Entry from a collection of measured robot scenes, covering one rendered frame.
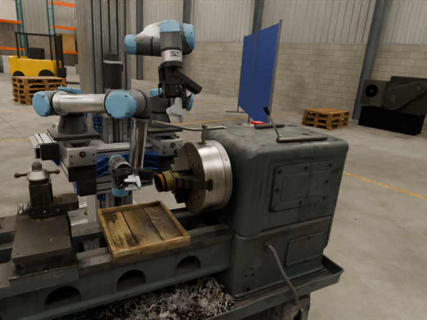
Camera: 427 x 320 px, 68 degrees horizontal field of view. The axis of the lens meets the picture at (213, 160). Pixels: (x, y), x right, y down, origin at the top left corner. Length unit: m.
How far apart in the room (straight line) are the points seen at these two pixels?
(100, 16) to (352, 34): 10.69
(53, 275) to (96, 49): 1.25
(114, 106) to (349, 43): 11.06
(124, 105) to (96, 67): 0.62
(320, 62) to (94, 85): 11.04
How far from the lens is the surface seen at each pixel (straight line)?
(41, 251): 1.15
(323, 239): 1.75
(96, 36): 1.97
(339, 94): 12.11
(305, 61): 12.82
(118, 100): 1.39
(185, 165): 1.37
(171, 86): 1.14
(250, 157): 1.24
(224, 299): 1.53
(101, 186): 1.90
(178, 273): 1.41
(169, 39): 1.19
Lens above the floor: 1.58
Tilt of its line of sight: 18 degrees down
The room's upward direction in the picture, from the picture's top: 4 degrees clockwise
